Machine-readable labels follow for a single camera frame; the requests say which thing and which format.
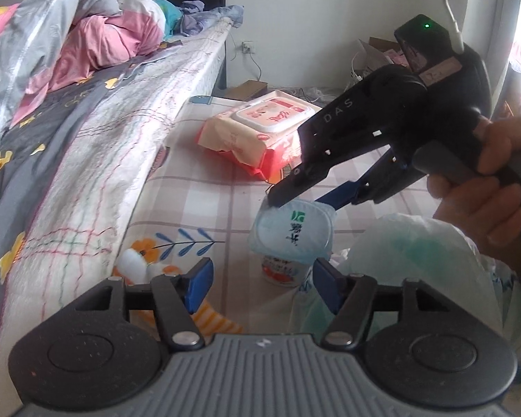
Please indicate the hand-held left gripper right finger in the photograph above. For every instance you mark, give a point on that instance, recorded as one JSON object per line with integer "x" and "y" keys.
{"x": 325, "y": 284}

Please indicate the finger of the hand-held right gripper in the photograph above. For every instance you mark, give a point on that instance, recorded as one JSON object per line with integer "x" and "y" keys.
{"x": 347, "y": 195}
{"x": 295, "y": 186}

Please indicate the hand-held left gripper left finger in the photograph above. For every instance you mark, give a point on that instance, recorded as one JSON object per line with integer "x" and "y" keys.
{"x": 199, "y": 284}

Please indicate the white yogurt cup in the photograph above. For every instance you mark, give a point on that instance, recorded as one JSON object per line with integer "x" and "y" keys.
{"x": 295, "y": 234}

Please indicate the person's right hand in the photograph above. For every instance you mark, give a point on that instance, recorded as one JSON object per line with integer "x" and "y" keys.
{"x": 482, "y": 213}

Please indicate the red wet wipes pack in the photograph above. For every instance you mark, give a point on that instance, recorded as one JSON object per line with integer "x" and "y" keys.
{"x": 252, "y": 139}

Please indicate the cardboard box with pink items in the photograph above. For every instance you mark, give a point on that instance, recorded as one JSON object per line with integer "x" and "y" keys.
{"x": 382, "y": 47}

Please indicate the white tied plastic bag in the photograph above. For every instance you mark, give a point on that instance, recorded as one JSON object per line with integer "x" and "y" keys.
{"x": 417, "y": 260}

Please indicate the small brown cardboard box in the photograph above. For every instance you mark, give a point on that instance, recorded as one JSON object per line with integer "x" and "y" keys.
{"x": 247, "y": 89}

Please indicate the white curtain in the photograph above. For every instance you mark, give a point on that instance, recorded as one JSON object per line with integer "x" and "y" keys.
{"x": 503, "y": 30}

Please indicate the small blue flat packet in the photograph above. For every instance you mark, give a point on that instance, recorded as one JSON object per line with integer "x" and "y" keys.
{"x": 202, "y": 100}

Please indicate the bed mattress with patterned sheet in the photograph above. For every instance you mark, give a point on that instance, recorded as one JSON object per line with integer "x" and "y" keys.
{"x": 104, "y": 160}

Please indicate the grey printed bed sheet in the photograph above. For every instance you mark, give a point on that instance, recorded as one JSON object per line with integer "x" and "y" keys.
{"x": 34, "y": 182}

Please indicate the blue grey clothes pile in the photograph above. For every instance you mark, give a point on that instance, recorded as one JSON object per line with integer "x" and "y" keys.
{"x": 199, "y": 17}

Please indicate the pink grey quilt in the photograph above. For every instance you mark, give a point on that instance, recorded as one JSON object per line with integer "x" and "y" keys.
{"x": 91, "y": 39}

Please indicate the white wall socket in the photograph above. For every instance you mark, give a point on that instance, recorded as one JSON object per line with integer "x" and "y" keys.
{"x": 248, "y": 47}

